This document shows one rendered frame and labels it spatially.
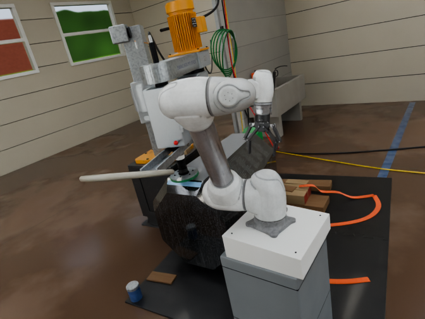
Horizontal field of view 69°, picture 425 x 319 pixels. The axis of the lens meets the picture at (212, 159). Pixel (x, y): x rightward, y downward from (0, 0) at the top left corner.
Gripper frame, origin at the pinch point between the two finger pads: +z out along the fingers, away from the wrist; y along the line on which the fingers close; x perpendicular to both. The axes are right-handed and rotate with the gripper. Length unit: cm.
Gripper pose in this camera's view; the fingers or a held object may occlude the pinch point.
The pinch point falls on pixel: (261, 152)
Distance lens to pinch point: 164.3
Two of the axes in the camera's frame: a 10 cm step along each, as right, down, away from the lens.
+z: 0.2, 9.6, 2.7
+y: 8.8, 1.1, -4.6
